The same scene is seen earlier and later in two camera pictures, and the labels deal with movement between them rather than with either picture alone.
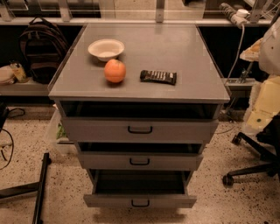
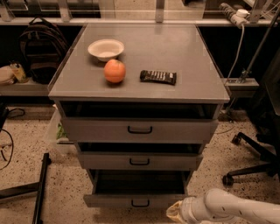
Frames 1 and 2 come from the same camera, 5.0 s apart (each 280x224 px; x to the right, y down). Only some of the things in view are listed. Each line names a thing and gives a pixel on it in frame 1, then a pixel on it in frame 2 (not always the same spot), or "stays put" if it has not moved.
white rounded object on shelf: (7, 74) stays put
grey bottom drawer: (140, 189) stays put
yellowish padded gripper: (270, 55) -> (185, 209)
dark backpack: (43, 47) stays put
